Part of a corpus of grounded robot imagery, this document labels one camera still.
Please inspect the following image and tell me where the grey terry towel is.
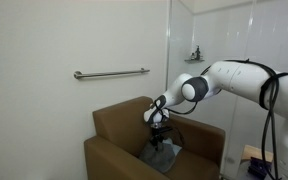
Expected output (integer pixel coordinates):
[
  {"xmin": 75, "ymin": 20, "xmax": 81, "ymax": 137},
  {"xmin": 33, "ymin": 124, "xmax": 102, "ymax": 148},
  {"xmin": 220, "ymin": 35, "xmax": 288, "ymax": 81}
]
[{"xmin": 138, "ymin": 139, "xmax": 178, "ymax": 174}]

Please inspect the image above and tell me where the dark pump bottle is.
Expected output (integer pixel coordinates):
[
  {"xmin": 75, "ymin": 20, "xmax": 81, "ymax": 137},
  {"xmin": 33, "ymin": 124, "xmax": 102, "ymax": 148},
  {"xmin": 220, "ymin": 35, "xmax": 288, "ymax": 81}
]
[{"xmin": 195, "ymin": 45, "xmax": 202, "ymax": 61}]

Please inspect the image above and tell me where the wooden stool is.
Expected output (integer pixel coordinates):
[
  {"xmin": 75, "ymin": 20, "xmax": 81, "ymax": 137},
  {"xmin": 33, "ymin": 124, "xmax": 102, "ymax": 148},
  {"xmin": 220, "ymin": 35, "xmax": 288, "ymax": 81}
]
[{"xmin": 240, "ymin": 144, "xmax": 274, "ymax": 164}]

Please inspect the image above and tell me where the metal towel bar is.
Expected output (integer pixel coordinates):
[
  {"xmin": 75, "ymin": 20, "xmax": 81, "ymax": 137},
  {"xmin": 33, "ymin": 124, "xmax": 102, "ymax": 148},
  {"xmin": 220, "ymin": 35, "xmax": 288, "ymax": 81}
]
[{"xmin": 73, "ymin": 67, "xmax": 151, "ymax": 80}]

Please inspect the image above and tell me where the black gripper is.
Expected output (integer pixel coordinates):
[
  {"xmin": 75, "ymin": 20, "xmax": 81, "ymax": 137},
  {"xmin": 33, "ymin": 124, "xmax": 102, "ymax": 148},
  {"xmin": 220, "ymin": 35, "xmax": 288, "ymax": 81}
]
[{"xmin": 149, "ymin": 125, "xmax": 167, "ymax": 148}]

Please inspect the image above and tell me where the glass corner shelf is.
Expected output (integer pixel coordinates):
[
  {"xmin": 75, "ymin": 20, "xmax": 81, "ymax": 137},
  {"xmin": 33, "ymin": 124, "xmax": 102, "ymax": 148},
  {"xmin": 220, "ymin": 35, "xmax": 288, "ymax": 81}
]
[{"xmin": 184, "ymin": 58, "xmax": 206, "ymax": 64}]

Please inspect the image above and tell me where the glass shower screen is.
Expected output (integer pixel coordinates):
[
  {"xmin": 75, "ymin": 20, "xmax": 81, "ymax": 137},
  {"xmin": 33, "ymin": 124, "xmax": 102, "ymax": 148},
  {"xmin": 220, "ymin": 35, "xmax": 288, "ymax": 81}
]
[{"xmin": 165, "ymin": 0, "xmax": 255, "ymax": 179}]

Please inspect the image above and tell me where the dark purple clamp block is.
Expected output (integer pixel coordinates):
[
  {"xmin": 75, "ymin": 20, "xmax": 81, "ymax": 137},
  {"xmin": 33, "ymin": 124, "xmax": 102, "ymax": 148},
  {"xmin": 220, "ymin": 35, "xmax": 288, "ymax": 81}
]
[{"xmin": 247, "ymin": 156, "xmax": 273, "ymax": 179}]

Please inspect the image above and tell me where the brown armchair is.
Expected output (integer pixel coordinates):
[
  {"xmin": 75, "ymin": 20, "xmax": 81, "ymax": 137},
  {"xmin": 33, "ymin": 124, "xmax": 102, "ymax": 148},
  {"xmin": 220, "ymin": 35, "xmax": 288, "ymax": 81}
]
[{"xmin": 83, "ymin": 95, "xmax": 226, "ymax": 180}]

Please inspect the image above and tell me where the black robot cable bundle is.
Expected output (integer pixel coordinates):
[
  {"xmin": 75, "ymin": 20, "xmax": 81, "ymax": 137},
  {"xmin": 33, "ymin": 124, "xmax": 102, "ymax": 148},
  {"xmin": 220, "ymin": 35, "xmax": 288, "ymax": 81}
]
[{"xmin": 150, "ymin": 59, "xmax": 288, "ymax": 180}]

